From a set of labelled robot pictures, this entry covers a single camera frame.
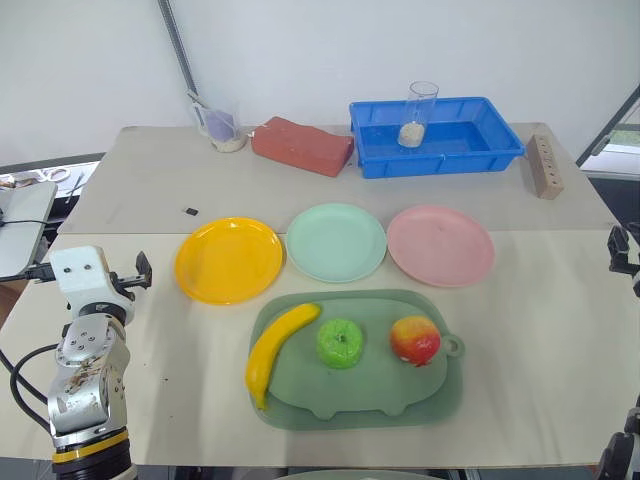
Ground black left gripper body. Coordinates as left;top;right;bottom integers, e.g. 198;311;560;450
107;269;139;302

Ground scissors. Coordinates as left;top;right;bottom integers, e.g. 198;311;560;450
29;167;70;184

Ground green cutting board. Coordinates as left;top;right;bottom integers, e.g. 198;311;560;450
248;288;467;431

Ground black camera cable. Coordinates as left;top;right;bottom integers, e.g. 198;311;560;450
0;263;55;282

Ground red brick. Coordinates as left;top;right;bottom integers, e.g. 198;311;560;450
250;116;356;178

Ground purple scoop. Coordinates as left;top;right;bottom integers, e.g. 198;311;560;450
202;109;236;142

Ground red yellow apple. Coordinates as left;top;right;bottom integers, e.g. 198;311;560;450
389;315;442;369

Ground green apple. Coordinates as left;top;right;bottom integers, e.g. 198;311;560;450
315;317;365;370

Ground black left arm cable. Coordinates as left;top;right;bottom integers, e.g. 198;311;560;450
0;343;65;436

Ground grey metal pole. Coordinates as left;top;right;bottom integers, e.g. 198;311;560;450
157;0;202;104

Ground pink plate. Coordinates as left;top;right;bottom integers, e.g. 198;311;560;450
386;204;496;288

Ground tall clear glass with grains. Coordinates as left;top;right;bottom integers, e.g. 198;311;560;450
397;80;440;149

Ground mint green plate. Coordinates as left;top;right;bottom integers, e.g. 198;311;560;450
285;201;388;285

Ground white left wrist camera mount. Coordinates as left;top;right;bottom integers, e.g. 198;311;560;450
48;244;137;321

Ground yellow plate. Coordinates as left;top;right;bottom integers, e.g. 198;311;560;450
174;216;285;306

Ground blue plastic bin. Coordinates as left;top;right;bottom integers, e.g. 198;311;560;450
348;96;527;180

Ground metal tweezers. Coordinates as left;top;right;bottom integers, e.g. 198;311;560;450
66;172;87;204

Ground yellow banana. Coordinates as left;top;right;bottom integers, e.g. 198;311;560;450
244;302;322;412

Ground clear cup with grains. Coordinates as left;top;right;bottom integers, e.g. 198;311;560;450
188;92;249;153

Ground wooden block with holes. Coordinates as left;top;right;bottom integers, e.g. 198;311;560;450
519;133;565;200

